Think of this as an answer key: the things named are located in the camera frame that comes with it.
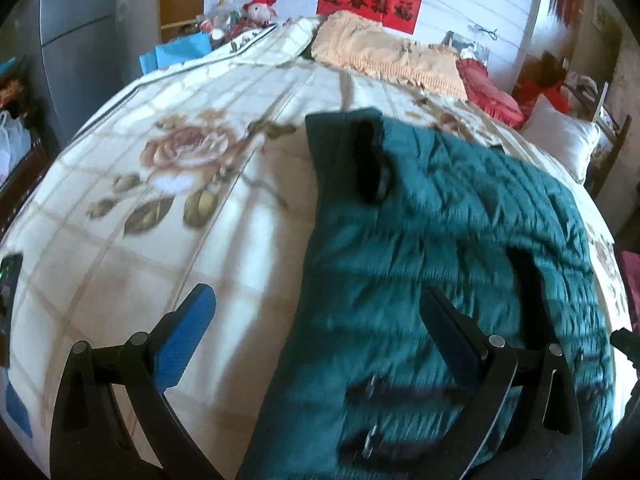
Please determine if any white pillow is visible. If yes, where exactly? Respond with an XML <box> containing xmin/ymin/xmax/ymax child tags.
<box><xmin>519</xmin><ymin>95</ymin><xmax>601</xmax><ymax>184</ymax></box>

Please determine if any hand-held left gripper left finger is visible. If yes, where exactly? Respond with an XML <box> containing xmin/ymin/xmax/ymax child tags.
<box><xmin>49</xmin><ymin>283</ymin><xmax>226</xmax><ymax>480</ymax></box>

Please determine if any black wall cable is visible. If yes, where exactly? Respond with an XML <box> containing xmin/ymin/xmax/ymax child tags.
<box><xmin>467</xmin><ymin>22</ymin><xmax>499</xmax><ymax>42</ymax></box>

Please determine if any wooden chair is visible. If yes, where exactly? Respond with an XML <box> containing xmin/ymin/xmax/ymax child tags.
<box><xmin>564</xmin><ymin>79</ymin><xmax>634</xmax><ymax>197</ymax></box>

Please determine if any grey refrigerator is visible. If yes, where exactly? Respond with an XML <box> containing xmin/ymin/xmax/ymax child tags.
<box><xmin>24</xmin><ymin>0</ymin><xmax>164</xmax><ymax>137</ymax></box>

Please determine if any floral checkered bed blanket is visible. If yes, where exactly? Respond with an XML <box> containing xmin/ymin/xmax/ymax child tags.
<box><xmin>0</xmin><ymin>15</ymin><xmax>631</xmax><ymax>480</ymax></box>

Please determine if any dark green quilted jacket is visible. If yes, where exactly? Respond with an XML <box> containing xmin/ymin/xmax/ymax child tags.
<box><xmin>237</xmin><ymin>110</ymin><xmax>619</xmax><ymax>480</ymax></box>

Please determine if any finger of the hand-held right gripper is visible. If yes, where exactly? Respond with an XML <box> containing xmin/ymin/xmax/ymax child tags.
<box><xmin>609</xmin><ymin>327</ymin><xmax>640</xmax><ymax>363</ymax></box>

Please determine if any red ruffled pillow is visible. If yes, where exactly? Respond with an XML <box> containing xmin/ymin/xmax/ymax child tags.
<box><xmin>455</xmin><ymin>57</ymin><xmax>526</xmax><ymax>129</ymax></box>

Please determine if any blue box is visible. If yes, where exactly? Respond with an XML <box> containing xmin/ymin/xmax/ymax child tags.
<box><xmin>139</xmin><ymin>32</ymin><xmax>214</xmax><ymax>76</ymax></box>

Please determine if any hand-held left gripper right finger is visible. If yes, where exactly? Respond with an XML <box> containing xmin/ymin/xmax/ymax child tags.
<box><xmin>421</xmin><ymin>286</ymin><xmax>584</xmax><ymax>480</ymax></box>

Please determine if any yellow fringed pillow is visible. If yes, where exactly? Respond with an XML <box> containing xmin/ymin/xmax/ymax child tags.
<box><xmin>310</xmin><ymin>10</ymin><xmax>469</xmax><ymax>101</ymax></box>

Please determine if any red wall banner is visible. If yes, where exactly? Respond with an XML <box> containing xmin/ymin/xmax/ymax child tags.
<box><xmin>316</xmin><ymin>0</ymin><xmax>424</xmax><ymax>36</ymax></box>

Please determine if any black remote on bed edge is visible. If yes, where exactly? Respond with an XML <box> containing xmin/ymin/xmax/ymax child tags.
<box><xmin>0</xmin><ymin>252</ymin><xmax>25</xmax><ymax>369</ymax></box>

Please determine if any picture frame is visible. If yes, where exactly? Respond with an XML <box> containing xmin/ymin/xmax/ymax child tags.
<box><xmin>444</xmin><ymin>30</ymin><xmax>491</xmax><ymax>64</ymax></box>

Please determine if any red cloth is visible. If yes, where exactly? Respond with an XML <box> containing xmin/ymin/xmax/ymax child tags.
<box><xmin>514</xmin><ymin>52</ymin><xmax>572</xmax><ymax>114</ymax></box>

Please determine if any white plastic bag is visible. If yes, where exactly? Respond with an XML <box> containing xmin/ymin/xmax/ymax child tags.
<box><xmin>0</xmin><ymin>109</ymin><xmax>34</xmax><ymax>187</ymax></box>

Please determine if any plush toy with red hat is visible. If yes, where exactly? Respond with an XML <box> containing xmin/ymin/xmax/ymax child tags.
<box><xmin>242</xmin><ymin>0</ymin><xmax>279</xmax><ymax>29</ymax></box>

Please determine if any magenta cloth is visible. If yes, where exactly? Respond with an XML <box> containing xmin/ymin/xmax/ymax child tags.
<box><xmin>619</xmin><ymin>250</ymin><xmax>640</xmax><ymax>327</ymax></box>

